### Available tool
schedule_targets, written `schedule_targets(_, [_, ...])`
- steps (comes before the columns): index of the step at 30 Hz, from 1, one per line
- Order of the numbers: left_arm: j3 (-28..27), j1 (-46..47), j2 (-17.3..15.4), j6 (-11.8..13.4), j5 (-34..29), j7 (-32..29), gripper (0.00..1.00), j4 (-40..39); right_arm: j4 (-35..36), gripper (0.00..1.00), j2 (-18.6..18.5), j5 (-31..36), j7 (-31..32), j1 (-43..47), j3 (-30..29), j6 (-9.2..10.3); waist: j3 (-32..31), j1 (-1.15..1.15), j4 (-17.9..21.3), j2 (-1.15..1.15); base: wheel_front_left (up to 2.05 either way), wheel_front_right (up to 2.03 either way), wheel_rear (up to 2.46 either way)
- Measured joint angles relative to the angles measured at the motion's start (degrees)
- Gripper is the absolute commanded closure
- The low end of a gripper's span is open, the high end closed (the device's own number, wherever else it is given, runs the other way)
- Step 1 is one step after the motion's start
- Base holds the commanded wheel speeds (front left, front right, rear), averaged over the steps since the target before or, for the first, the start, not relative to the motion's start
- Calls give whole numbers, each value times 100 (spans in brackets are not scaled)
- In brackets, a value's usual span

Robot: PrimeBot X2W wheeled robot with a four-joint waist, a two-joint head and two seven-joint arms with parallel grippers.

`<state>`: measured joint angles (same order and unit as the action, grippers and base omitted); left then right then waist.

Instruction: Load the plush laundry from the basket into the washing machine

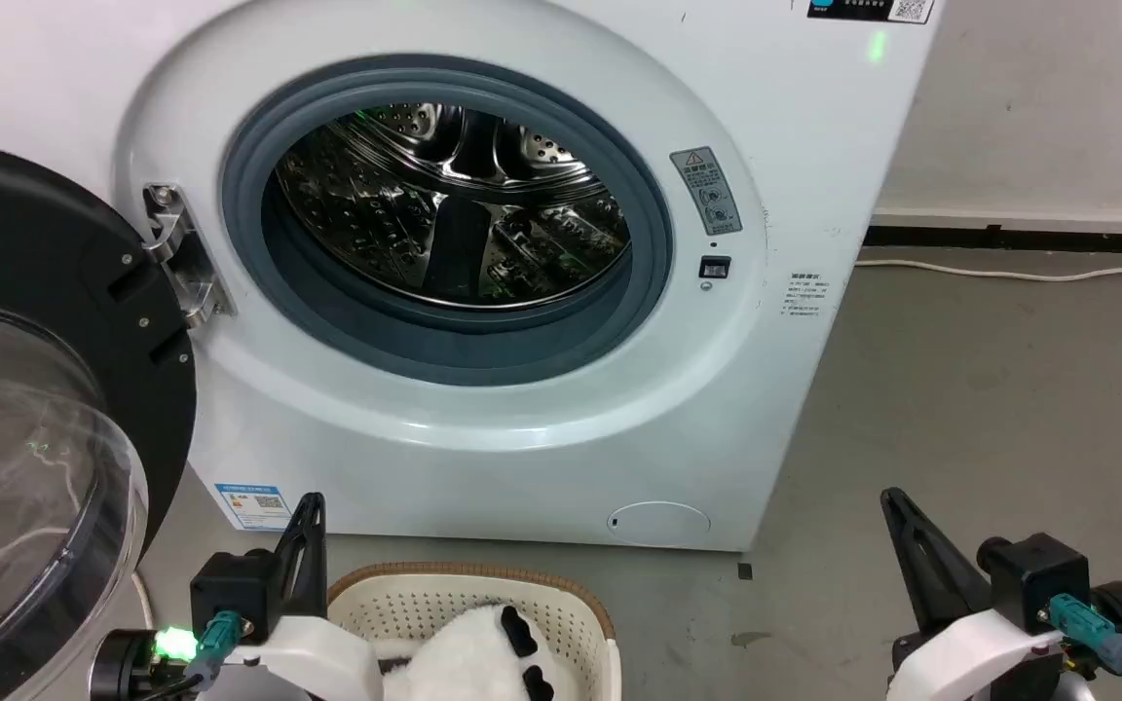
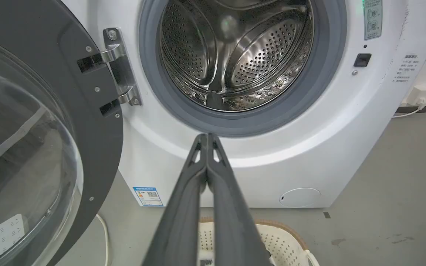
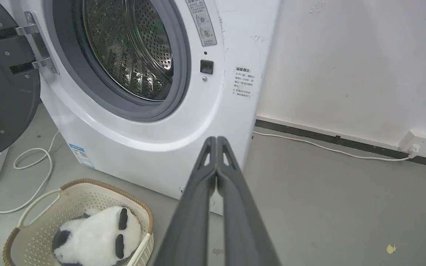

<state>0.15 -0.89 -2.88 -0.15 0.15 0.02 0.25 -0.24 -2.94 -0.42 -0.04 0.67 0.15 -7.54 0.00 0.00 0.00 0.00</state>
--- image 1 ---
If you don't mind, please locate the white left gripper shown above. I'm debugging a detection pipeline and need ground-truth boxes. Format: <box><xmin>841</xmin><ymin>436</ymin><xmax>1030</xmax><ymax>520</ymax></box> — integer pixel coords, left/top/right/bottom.
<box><xmin>224</xmin><ymin>492</ymin><xmax>385</xmax><ymax>701</ymax></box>

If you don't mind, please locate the black baseboard strip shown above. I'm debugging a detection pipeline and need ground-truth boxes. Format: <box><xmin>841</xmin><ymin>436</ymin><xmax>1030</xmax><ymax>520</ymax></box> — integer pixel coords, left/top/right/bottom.
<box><xmin>863</xmin><ymin>224</ymin><xmax>1122</xmax><ymax>257</ymax></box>

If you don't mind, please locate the teal left cable connector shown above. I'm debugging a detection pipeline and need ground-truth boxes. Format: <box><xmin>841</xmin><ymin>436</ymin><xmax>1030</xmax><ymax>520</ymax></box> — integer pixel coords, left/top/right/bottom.
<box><xmin>186</xmin><ymin>610</ymin><xmax>256</xmax><ymax>680</ymax></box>

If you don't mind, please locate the black round washer door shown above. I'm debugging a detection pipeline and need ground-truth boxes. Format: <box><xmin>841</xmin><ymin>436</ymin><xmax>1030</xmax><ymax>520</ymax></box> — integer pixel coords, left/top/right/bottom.
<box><xmin>0</xmin><ymin>137</ymin><xmax>198</xmax><ymax>701</ymax></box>

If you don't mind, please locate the stainless steel washer drum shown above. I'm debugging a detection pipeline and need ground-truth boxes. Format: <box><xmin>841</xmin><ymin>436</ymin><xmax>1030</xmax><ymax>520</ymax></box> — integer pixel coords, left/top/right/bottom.
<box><xmin>275</xmin><ymin>102</ymin><xmax>631</xmax><ymax>311</ymax></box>

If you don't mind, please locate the blue energy label sticker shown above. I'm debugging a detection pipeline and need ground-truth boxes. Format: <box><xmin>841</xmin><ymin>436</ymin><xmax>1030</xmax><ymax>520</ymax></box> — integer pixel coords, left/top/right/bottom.
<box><xmin>214</xmin><ymin>482</ymin><xmax>293</xmax><ymax>532</ymax></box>

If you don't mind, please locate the white front-load washing machine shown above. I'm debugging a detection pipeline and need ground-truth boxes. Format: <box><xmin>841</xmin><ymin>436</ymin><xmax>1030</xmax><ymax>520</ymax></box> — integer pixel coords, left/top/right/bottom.
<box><xmin>0</xmin><ymin>0</ymin><xmax>942</xmax><ymax>553</ymax></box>

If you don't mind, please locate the teal right cable connector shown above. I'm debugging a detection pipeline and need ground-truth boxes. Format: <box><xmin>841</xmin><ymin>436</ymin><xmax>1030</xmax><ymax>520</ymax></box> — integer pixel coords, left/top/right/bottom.
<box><xmin>1038</xmin><ymin>593</ymin><xmax>1122</xmax><ymax>677</ymax></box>

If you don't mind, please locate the grey warning sticker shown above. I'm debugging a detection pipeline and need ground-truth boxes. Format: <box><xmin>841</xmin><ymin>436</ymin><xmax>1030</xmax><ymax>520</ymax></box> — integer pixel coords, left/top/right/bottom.
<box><xmin>670</xmin><ymin>147</ymin><xmax>743</xmax><ymax>236</ymax></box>

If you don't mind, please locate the round drain filter cover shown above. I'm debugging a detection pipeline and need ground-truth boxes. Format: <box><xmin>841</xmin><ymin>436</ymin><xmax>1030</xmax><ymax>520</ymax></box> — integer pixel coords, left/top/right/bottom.
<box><xmin>607</xmin><ymin>500</ymin><xmax>712</xmax><ymax>547</ymax></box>

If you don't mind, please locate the black QR code sticker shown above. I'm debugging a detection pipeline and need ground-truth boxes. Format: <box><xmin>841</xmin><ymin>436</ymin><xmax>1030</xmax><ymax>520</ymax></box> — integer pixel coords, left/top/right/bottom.
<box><xmin>807</xmin><ymin>0</ymin><xmax>936</xmax><ymax>25</ymax></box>

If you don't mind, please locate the white floor cable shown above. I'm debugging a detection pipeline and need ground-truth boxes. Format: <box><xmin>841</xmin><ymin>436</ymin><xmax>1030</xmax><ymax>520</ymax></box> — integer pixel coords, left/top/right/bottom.
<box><xmin>854</xmin><ymin>255</ymin><xmax>1122</xmax><ymax>284</ymax></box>

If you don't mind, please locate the black and white panda plush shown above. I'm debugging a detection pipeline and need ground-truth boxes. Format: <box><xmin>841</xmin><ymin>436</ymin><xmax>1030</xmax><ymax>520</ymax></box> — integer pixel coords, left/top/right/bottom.
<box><xmin>378</xmin><ymin>604</ymin><xmax>556</xmax><ymax>701</ymax></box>

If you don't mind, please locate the chrome door hinge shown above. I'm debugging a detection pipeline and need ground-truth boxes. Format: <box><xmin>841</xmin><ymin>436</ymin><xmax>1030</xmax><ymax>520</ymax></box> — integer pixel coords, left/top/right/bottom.
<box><xmin>142</xmin><ymin>183</ymin><xmax>232</xmax><ymax>329</ymax></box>

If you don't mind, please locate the cream plastic laundry basket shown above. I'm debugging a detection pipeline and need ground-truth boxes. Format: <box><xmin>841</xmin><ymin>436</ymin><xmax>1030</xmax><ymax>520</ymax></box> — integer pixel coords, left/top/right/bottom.
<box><xmin>326</xmin><ymin>562</ymin><xmax>622</xmax><ymax>701</ymax></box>

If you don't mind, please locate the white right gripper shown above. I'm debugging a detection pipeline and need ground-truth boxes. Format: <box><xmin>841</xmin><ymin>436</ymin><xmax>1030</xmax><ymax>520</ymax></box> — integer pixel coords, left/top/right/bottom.
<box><xmin>879</xmin><ymin>487</ymin><xmax>1068</xmax><ymax>701</ymax></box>

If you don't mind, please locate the grey rubber door gasket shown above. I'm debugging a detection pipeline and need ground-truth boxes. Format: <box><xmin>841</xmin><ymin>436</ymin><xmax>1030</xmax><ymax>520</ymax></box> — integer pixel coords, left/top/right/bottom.
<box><xmin>221</xmin><ymin>55</ymin><xmax>674</xmax><ymax>387</ymax></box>

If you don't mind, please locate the teal cable connector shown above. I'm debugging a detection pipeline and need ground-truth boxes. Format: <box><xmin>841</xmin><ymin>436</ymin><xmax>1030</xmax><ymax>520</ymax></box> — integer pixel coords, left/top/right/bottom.
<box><xmin>186</xmin><ymin>610</ymin><xmax>256</xmax><ymax>680</ymax></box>
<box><xmin>1038</xmin><ymin>593</ymin><xmax>1122</xmax><ymax>677</ymax></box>

